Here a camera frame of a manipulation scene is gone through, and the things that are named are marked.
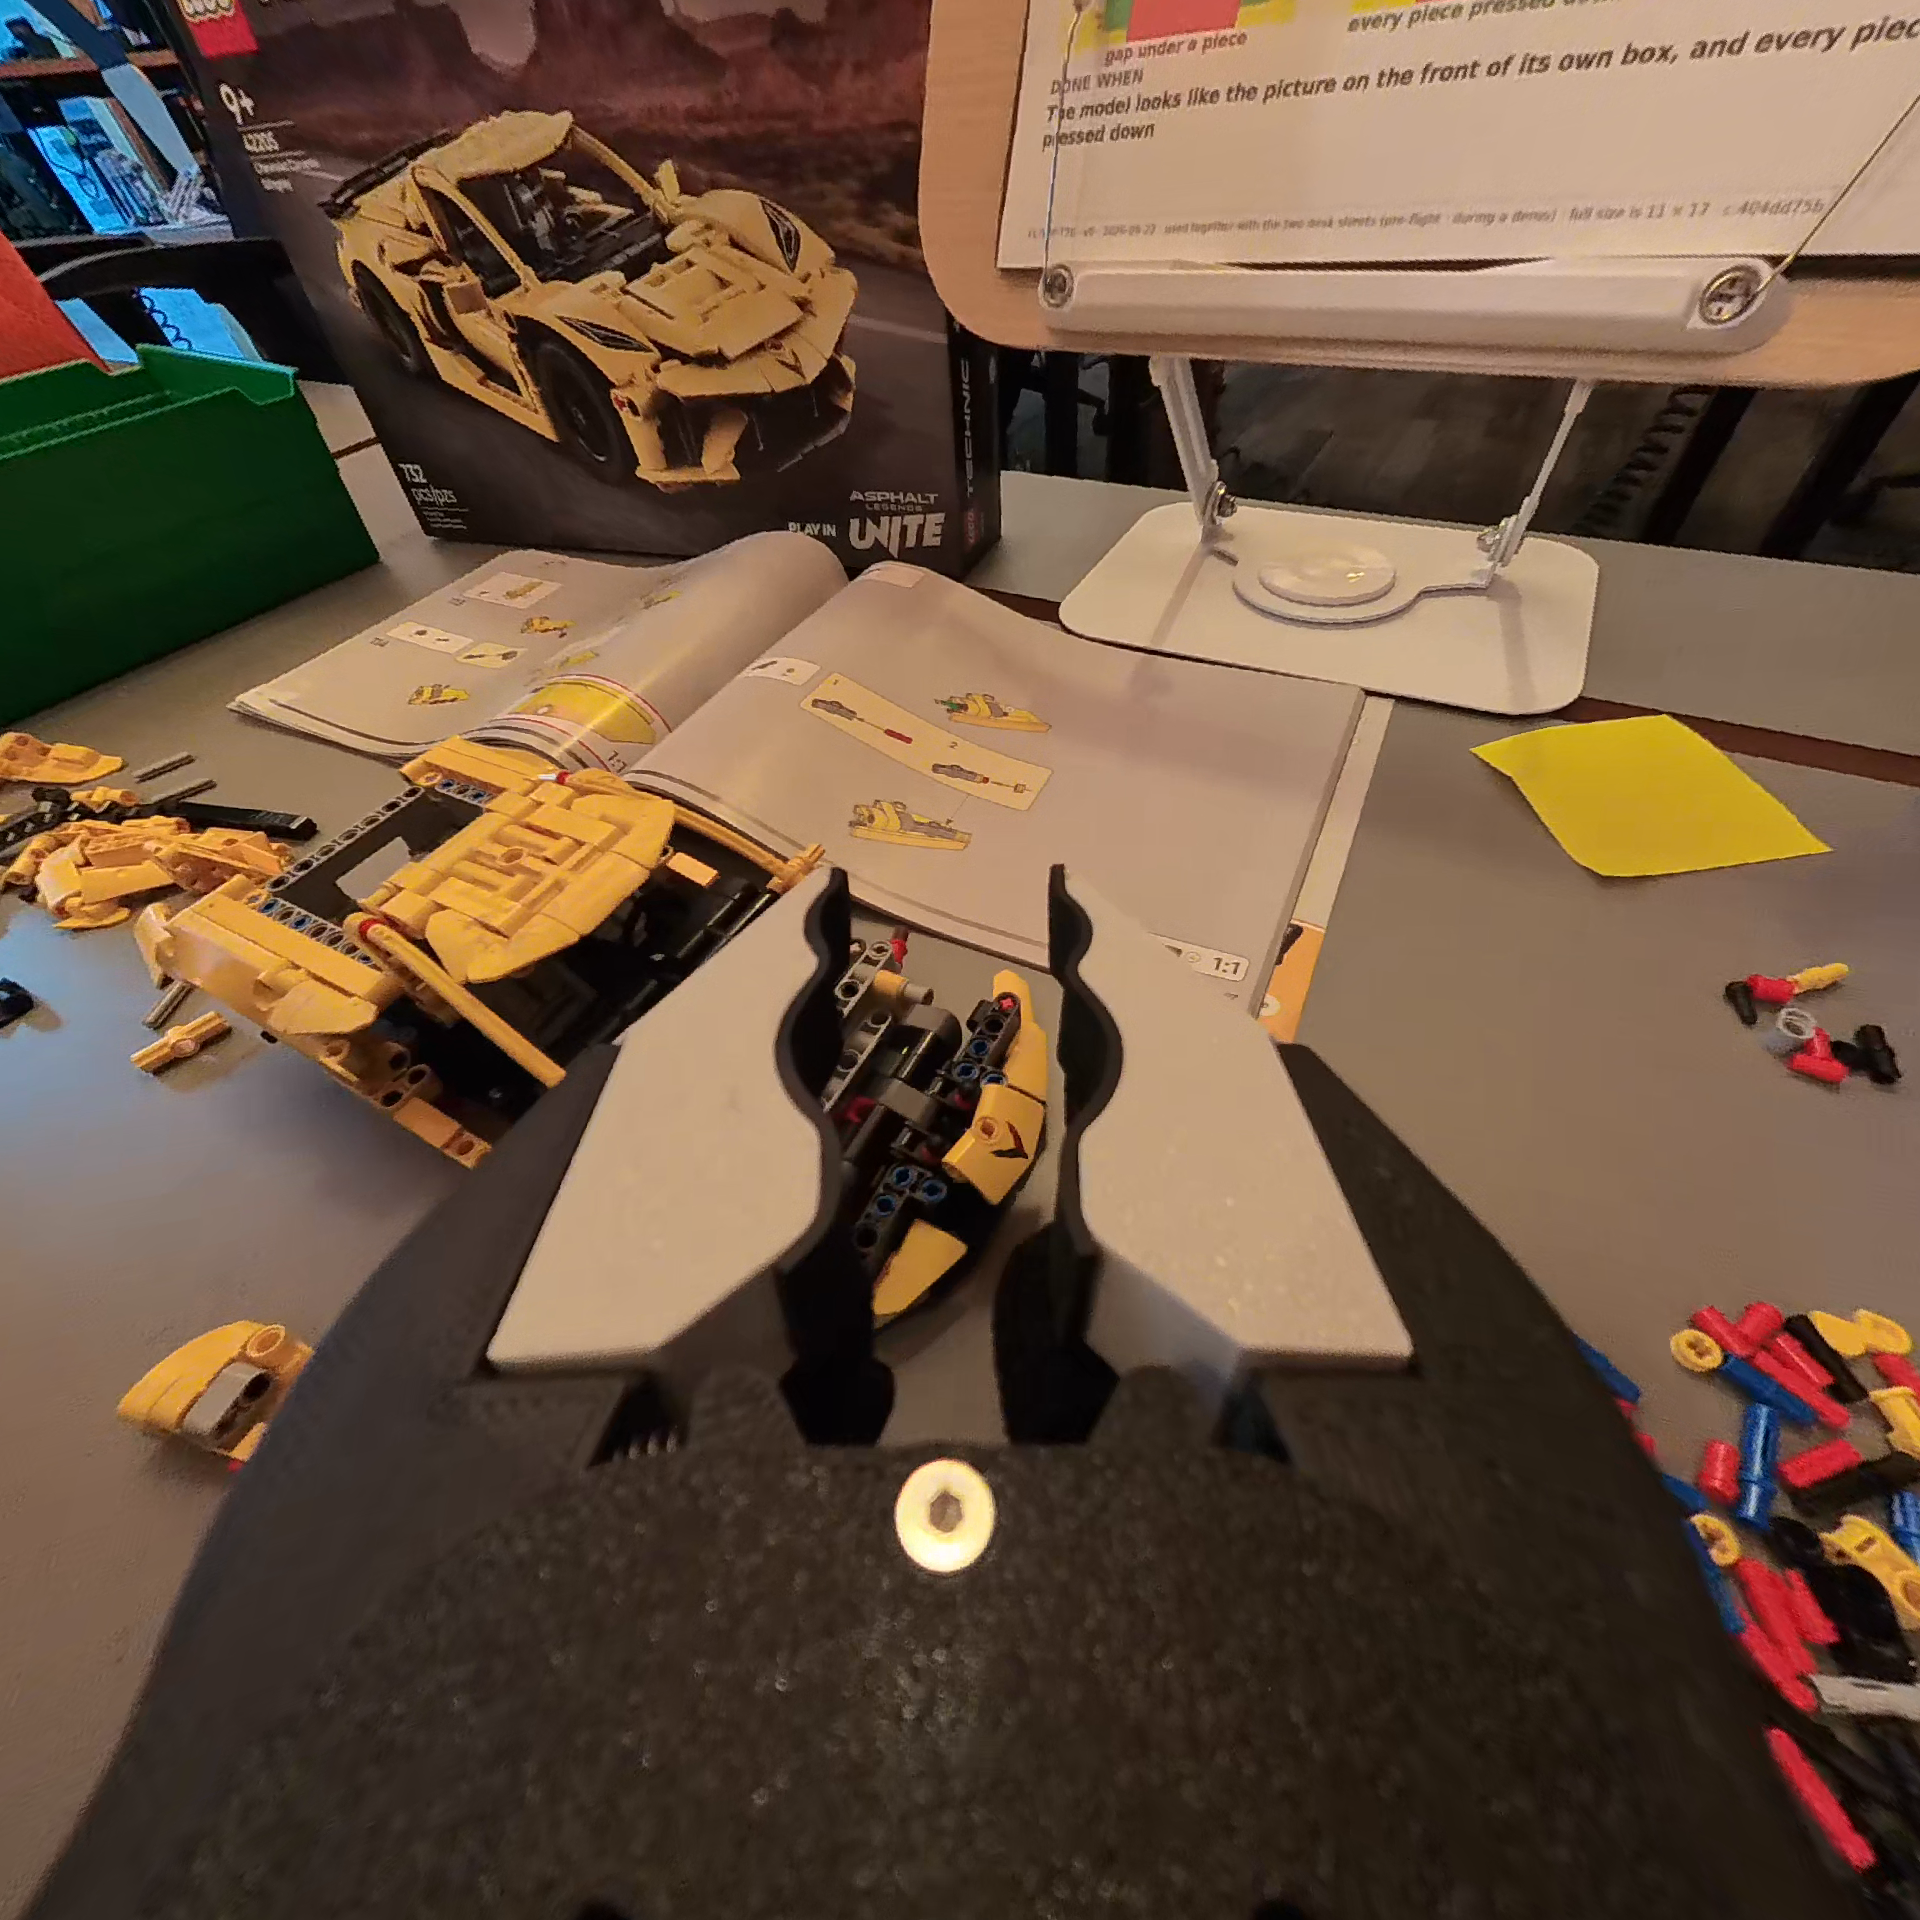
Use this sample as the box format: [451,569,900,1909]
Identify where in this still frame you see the pile of yellow bricks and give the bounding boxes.
[0,728,321,1076]

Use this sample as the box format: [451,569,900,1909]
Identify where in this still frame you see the small cluster of pins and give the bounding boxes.
[1722,961,1905,1085]

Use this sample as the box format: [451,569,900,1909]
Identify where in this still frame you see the green plastic bin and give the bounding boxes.
[0,344,382,728]

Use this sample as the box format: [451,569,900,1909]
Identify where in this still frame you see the red plastic bin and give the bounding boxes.
[0,224,107,384]

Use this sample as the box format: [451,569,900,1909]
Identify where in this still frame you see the yellow toy car model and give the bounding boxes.
[132,736,1052,1327]

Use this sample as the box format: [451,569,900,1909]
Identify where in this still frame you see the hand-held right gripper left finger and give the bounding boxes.
[483,865,902,1448]

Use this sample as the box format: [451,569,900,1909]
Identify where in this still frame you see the toy car set box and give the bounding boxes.
[180,0,1003,577]

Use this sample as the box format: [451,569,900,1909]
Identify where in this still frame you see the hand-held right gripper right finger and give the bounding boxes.
[995,861,1419,1448]

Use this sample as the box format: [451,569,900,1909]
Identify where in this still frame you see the yellow sticky note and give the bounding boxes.
[1470,715,1836,880]

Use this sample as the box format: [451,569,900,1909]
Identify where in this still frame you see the yellow panel subassembly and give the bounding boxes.
[117,1318,314,1469]

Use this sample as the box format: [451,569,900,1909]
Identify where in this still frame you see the grey desk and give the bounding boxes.
[0,382,1920,1920]

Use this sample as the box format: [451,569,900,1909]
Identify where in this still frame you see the storage shelf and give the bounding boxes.
[0,0,227,288]

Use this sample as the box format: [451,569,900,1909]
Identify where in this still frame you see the pile of red blue pins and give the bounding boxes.
[1574,1302,1920,1876]

